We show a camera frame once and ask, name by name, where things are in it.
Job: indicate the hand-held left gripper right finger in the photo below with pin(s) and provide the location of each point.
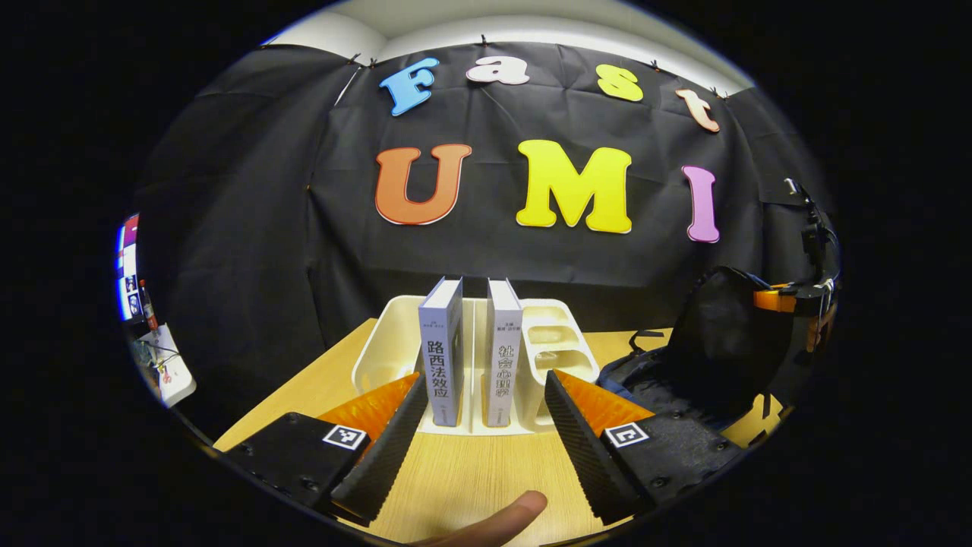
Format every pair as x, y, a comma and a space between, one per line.
581, 456

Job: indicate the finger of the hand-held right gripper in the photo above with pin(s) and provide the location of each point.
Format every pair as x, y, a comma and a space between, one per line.
771, 300

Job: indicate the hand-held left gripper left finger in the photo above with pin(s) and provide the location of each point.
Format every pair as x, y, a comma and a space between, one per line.
383, 456

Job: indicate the blue schoolbag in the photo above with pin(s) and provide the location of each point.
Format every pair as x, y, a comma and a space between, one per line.
714, 342

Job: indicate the white plastic bookshelf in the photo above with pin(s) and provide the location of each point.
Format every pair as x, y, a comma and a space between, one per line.
387, 357

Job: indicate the blue-grey book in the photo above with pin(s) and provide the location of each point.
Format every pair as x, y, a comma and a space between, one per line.
440, 365

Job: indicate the white book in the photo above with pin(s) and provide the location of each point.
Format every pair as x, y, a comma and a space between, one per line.
501, 365

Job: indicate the black backdrop cloth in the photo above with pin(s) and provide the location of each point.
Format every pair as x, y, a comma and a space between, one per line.
342, 251

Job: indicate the white side table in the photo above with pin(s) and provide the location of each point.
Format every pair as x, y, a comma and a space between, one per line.
173, 376

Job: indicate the red bottle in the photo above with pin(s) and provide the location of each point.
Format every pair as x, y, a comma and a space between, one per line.
148, 304

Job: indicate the computer monitor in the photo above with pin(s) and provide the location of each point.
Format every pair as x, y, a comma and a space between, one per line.
127, 266

